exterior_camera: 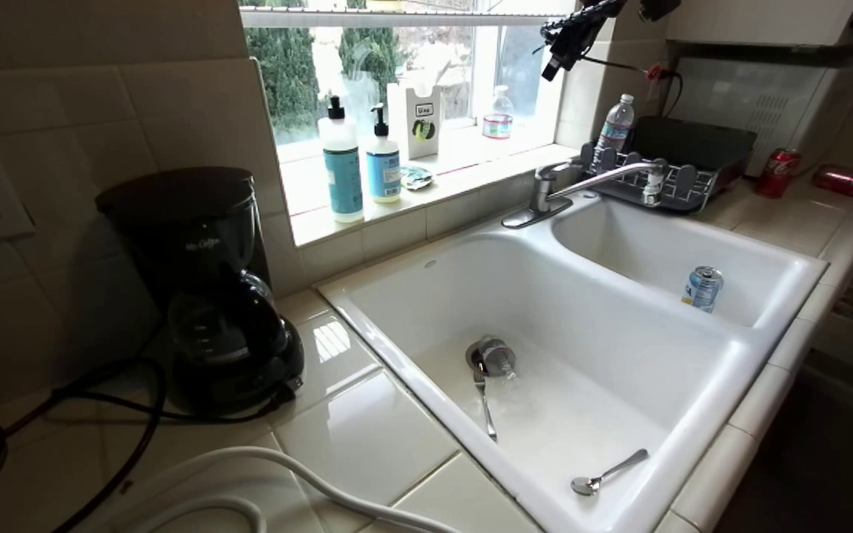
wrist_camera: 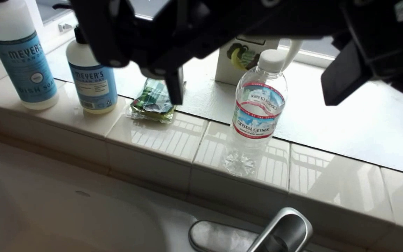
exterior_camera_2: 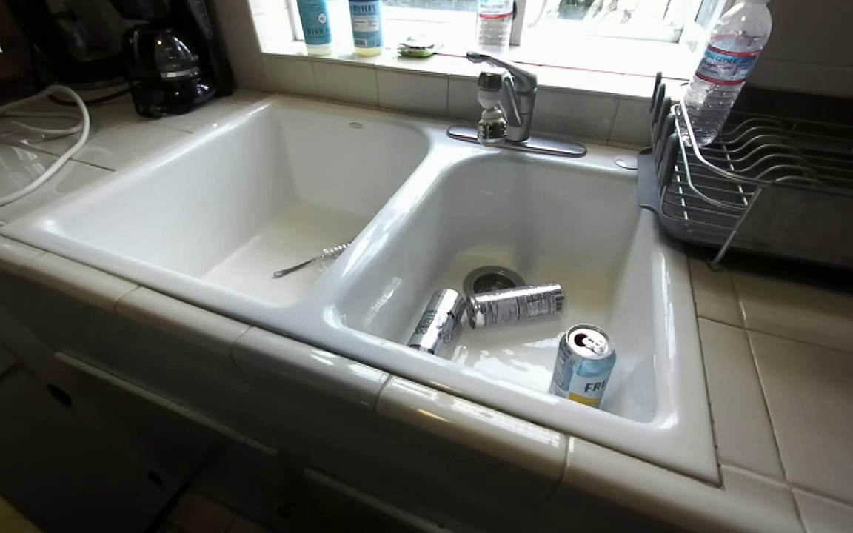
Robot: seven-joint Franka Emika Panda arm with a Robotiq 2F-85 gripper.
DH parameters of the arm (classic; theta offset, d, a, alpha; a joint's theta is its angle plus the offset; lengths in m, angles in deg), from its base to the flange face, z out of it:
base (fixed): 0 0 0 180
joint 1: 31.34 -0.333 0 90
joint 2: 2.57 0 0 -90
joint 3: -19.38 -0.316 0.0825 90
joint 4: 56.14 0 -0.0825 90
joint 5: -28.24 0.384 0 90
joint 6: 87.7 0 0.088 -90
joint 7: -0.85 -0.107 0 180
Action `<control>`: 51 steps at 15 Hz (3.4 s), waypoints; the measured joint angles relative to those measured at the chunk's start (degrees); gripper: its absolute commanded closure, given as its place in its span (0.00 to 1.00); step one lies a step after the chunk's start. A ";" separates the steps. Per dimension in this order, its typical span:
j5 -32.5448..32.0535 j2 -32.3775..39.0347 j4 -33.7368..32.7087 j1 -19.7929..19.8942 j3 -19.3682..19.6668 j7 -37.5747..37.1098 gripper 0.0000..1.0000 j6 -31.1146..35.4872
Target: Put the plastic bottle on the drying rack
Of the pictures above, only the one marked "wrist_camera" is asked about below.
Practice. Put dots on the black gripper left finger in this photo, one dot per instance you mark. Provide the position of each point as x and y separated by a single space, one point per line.
112 33

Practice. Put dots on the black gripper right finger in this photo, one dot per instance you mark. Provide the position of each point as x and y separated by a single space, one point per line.
350 71

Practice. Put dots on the clear plastic water bottle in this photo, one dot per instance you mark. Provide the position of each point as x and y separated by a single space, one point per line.
257 110

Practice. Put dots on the small blue-label soap bottle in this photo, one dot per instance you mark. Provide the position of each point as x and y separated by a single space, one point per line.
92 86

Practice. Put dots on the large blue-label soap bottle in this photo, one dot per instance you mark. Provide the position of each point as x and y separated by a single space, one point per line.
24 65

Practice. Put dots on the green crumpled snack packet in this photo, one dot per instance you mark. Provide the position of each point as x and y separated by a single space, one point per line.
153 106

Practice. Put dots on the white printed carton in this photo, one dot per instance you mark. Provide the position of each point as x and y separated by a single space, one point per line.
238 61

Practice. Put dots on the chrome sink faucet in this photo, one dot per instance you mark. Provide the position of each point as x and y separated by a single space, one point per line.
280 232

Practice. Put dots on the white double basin sink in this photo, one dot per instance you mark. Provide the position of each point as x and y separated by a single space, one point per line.
48 205

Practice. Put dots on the white window frame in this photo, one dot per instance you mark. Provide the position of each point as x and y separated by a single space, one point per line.
63 26

